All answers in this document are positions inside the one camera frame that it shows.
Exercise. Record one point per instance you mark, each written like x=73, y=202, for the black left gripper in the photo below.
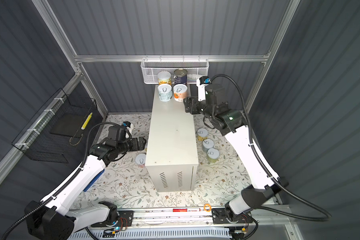
x=141, y=144

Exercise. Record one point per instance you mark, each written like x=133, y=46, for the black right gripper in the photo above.
x=192, y=103

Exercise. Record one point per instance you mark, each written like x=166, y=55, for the pink label can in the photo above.
x=141, y=160
x=180, y=92

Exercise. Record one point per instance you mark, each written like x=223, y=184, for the light teal can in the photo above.
x=165, y=92

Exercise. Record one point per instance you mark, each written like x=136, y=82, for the dark blue tin can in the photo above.
x=180, y=77

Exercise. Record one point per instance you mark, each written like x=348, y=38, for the orange yellow fruit can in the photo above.
x=164, y=77

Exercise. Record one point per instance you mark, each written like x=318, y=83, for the green label can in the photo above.
x=213, y=155

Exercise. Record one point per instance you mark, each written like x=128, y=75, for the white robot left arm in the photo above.
x=53, y=219

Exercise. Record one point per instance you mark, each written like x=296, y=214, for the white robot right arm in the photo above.
x=234, y=126

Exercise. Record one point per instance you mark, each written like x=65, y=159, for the white metal cabinet counter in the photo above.
x=172, y=156

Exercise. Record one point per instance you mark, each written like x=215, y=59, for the can with pull tab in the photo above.
x=207, y=144
x=202, y=134

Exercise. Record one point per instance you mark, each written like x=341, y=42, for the blue stapler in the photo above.
x=93, y=181

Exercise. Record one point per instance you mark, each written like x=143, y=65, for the yellow highlighter pen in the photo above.
x=87, y=120

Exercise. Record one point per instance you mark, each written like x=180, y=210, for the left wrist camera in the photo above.
x=129, y=126

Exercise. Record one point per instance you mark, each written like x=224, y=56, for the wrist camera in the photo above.
x=201, y=83
x=129, y=126

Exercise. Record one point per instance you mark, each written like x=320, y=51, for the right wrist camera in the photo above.
x=201, y=83

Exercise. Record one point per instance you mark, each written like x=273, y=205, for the white wire mesh basket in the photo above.
x=194, y=69

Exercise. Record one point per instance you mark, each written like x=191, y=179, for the black wire wall basket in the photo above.
x=57, y=136

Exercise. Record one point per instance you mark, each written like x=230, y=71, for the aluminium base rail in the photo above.
x=206, y=215

